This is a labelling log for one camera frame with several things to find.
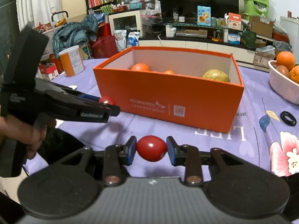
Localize red cherry tomato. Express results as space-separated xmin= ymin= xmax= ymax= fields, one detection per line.
xmin=136 ymin=136 xmax=167 ymax=162
xmin=98 ymin=96 xmax=116 ymax=105

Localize large orange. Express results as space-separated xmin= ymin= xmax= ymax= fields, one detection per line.
xmin=131 ymin=63 xmax=150 ymax=71

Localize kumquat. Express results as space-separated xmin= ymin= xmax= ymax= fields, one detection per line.
xmin=164 ymin=70 xmax=175 ymax=75

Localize person left hand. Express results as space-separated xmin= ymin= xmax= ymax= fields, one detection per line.
xmin=1 ymin=115 xmax=56 ymax=159

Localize orange cardboard box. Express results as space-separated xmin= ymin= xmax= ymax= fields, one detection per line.
xmin=94 ymin=46 xmax=244 ymax=133

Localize blue jacket pile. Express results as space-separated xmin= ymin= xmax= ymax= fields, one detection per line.
xmin=52 ymin=13 xmax=105 ymax=59

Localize purple floral tablecloth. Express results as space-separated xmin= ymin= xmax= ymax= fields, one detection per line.
xmin=24 ymin=67 xmax=298 ymax=176

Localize white small cabinet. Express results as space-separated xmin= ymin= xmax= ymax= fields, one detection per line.
xmin=108 ymin=9 xmax=145 ymax=37

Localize white plastic basket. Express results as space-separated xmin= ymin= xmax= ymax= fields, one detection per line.
xmin=268 ymin=60 xmax=299 ymax=105

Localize brown kiwi in basket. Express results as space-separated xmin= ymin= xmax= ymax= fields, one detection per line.
xmin=276 ymin=65 xmax=290 ymax=78

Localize blue snack bag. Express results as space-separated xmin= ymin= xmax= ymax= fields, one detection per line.
xmin=197 ymin=6 xmax=211 ymax=26

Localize orange in basket front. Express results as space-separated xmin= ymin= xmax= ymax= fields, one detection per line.
xmin=290 ymin=65 xmax=299 ymax=84

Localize orange in basket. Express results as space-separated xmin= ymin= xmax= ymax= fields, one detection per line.
xmin=290 ymin=65 xmax=299 ymax=84
xmin=276 ymin=51 xmax=295 ymax=71

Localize orange in basket back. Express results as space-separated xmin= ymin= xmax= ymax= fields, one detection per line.
xmin=276 ymin=51 xmax=295 ymax=71

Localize white freezer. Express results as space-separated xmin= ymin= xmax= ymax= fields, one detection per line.
xmin=280 ymin=16 xmax=298 ymax=56

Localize green plastic shelf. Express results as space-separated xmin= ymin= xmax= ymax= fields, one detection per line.
xmin=243 ymin=0 xmax=270 ymax=20

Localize black rubber ring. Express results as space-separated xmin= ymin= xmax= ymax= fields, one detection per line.
xmin=279 ymin=111 xmax=298 ymax=127

